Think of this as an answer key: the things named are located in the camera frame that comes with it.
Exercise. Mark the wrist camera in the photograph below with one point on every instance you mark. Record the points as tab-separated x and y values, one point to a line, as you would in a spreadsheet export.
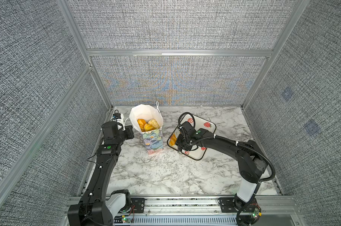
187	129
119	119

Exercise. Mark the aluminium enclosure frame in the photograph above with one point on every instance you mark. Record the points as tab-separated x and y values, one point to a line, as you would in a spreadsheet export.
44	55

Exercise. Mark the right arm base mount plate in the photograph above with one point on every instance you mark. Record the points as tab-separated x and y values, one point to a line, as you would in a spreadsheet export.
228	205

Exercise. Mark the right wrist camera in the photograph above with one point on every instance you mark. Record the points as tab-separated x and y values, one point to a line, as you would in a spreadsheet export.
187	129

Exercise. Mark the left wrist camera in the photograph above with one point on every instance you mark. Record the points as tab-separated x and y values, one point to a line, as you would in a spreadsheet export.
119	119

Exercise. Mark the aluminium front rail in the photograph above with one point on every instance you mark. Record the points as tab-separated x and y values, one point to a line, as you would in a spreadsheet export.
203	210

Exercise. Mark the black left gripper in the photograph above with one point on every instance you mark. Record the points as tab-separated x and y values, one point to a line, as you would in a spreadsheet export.
128	130

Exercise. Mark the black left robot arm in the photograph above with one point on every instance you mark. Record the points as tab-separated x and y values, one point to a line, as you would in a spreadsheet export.
91	209

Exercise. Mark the floral white paper bag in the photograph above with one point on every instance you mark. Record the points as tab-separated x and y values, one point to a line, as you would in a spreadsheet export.
153	140

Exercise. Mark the long fake bread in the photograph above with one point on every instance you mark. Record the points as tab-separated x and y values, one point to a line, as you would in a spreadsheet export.
141	123

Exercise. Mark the white tray black rim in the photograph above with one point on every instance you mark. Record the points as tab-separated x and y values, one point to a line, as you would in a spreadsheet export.
201	126

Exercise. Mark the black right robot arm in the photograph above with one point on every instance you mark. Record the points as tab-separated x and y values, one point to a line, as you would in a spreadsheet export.
251	164

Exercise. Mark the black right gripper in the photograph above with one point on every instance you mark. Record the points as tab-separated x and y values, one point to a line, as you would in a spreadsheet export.
179	137

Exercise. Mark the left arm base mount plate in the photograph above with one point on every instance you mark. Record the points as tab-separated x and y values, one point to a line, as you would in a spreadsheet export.
139	204

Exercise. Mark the fake croissant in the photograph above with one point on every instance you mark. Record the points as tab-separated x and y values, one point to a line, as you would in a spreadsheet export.
173	140
149	127
154	123

